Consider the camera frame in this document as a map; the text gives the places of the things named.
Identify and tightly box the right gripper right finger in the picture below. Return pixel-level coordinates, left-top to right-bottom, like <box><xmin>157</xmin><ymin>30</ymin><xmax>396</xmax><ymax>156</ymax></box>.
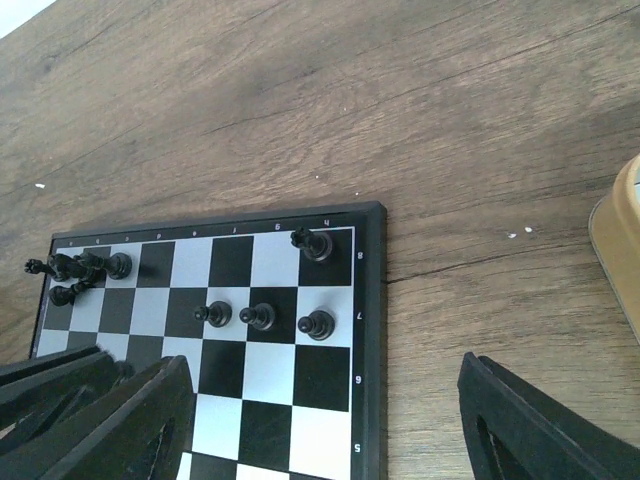
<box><xmin>457</xmin><ymin>352</ymin><xmax>639</xmax><ymax>479</ymax></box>

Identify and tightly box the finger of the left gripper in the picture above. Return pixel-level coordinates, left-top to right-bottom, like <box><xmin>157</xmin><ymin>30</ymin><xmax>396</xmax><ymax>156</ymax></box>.
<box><xmin>1</xmin><ymin>345</ymin><xmax>133</xmax><ymax>440</ymax></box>

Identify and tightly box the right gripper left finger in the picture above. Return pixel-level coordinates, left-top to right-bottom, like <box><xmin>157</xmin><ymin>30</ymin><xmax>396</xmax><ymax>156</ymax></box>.
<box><xmin>1</xmin><ymin>355</ymin><xmax>194</xmax><ymax>479</ymax></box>

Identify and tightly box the black chess pawn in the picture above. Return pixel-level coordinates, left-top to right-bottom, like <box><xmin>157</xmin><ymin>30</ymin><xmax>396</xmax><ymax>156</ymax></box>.
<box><xmin>24</xmin><ymin>254</ymin><xmax>69</xmax><ymax>282</ymax></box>
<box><xmin>49</xmin><ymin>281</ymin><xmax>94</xmax><ymax>307</ymax></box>

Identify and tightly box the black chess piece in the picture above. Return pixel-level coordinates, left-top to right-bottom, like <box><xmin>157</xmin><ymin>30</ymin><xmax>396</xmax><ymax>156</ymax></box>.
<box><xmin>65</xmin><ymin>251</ymin><xmax>106</xmax><ymax>284</ymax></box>

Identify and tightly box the black pawn e file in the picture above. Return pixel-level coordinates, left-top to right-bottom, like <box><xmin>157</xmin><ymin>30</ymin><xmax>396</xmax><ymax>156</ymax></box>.
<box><xmin>193</xmin><ymin>300</ymin><xmax>232</xmax><ymax>328</ymax></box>

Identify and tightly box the black chess bishop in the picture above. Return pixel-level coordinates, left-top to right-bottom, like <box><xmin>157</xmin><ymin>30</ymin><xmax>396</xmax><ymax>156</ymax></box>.
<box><xmin>102</xmin><ymin>252</ymin><xmax>133</xmax><ymax>280</ymax></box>

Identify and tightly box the black pawn f file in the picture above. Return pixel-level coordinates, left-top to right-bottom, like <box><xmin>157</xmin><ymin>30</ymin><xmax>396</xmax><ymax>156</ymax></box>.
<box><xmin>239</xmin><ymin>303</ymin><xmax>276</xmax><ymax>331</ymax></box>

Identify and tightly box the black white chess board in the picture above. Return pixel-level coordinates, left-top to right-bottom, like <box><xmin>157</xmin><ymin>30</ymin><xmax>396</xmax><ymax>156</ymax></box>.
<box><xmin>31</xmin><ymin>201</ymin><xmax>388</xmax><ymax>479</ymax></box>

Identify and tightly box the black pawn h file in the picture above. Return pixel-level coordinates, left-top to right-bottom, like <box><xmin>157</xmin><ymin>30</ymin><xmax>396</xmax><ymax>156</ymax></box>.
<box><xmin>297</xmin><ymin>310</ymin><xmax>335</xmax><ymax>341</ymax></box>

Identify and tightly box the black rook corner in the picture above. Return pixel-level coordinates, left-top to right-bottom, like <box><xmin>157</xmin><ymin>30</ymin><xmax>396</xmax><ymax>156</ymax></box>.
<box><xmin>290</xmin><ymin>227</ymin><xmax>334</xmax><ymax>263</ymax></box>

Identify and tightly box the yellow metal tin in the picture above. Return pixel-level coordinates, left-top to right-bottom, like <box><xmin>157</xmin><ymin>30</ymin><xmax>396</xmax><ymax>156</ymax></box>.
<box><xmin>588</xmin><ymin>155</ymin><xmax>639</xmax><ymax>340</ymax></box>

